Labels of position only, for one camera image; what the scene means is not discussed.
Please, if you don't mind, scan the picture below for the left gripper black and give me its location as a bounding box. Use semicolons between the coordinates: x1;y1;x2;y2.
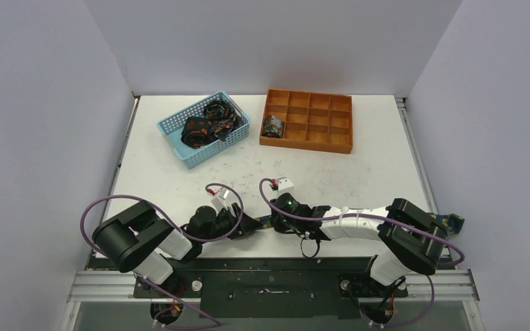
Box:
200;203;262;244

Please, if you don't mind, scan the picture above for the orange wooden compartment tray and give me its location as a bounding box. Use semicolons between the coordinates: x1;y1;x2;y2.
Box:
259;88;353;154

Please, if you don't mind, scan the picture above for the blue yellow floral tie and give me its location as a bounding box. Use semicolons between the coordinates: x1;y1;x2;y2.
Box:
255;213;465;236

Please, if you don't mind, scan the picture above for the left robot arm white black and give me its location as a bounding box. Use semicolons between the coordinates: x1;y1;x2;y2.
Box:
91;201;261;297

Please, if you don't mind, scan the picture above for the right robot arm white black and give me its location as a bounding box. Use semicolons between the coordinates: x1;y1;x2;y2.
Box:
269;193;449;296

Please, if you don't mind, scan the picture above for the rolled dark patterned tie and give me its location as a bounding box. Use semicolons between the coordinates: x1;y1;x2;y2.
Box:
262;115;284;139

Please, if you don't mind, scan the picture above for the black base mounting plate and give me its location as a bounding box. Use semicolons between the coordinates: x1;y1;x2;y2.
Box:
86;257;431;321

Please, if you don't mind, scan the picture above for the dark patterned tie in basket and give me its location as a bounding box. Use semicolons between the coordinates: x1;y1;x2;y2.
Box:
203;99;243;141

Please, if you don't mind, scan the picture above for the black orange patterned tie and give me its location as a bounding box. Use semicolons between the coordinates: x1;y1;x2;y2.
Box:
180;117;219;149

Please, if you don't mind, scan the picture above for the blue plastic basket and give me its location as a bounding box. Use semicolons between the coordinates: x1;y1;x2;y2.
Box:
157;91;251;169

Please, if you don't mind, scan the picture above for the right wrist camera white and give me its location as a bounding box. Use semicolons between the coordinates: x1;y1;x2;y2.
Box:
270;177;294;197

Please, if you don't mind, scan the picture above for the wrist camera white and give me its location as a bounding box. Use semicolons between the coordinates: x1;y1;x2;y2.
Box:
270;177;294;197
210;188;231;212

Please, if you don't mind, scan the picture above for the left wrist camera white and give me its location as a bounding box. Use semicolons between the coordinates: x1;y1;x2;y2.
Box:
210;188;231;212

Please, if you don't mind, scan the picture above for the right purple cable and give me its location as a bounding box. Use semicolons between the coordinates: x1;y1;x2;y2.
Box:
259;178;466;268

